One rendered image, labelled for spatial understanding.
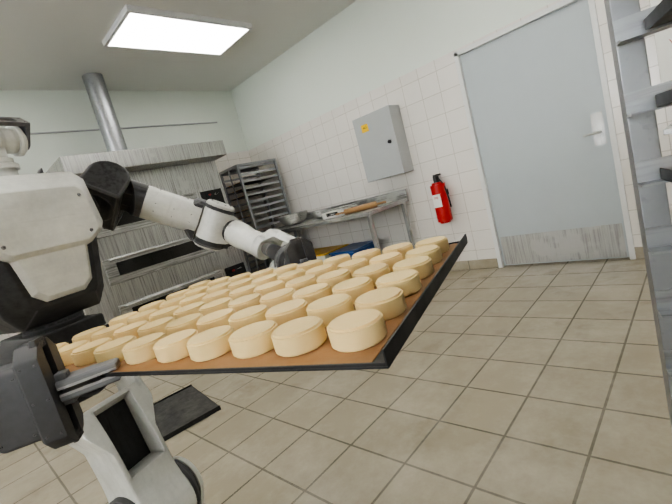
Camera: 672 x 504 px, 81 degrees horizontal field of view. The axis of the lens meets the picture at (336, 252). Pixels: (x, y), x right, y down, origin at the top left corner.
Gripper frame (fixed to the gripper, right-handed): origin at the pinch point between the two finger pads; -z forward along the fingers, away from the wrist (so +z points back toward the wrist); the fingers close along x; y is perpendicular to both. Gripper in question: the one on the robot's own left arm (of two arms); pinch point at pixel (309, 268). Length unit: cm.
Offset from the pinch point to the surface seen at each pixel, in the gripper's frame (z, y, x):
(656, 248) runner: -39, 38, -6
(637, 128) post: -38, 39, 10
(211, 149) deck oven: 369, 10, 93
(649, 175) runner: -38, 39, 4
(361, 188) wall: 375, 166, 10
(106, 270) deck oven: 324, -113, 2
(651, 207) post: -38, 39, 0
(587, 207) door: 177, 278, -55
